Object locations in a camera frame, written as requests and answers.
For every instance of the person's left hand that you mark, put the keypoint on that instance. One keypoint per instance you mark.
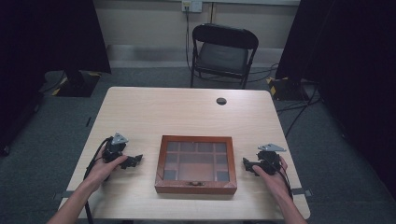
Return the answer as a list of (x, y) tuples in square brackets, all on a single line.
[(102, 171)]

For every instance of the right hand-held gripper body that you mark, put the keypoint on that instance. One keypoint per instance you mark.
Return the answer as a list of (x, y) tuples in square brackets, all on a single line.
[(268, 157)]

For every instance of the grey table bracket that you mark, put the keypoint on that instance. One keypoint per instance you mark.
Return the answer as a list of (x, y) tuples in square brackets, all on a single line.
[(63, 195), (302, 192)]

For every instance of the white wall socket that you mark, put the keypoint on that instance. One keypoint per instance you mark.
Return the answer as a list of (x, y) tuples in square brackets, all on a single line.
[(191, 5)]

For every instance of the black folding chair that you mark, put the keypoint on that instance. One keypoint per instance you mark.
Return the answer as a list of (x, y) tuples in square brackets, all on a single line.
[(223, 56)]

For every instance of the black curtain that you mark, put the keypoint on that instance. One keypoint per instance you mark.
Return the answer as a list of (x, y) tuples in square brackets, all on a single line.
[(46, 46), (351, 77)]

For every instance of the wooden box with glass lid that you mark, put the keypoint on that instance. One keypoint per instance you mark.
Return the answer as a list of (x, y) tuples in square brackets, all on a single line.
[(196, 165)]

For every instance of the person's right hand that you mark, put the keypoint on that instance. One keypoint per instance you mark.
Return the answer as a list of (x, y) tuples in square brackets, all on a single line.
[(274, 182)]

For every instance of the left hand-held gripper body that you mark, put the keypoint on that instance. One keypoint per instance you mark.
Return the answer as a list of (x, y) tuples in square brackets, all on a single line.
[(114, 148)]

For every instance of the black stand base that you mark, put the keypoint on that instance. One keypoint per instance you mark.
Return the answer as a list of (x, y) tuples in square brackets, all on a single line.
[(286, 88), (77, 84)]

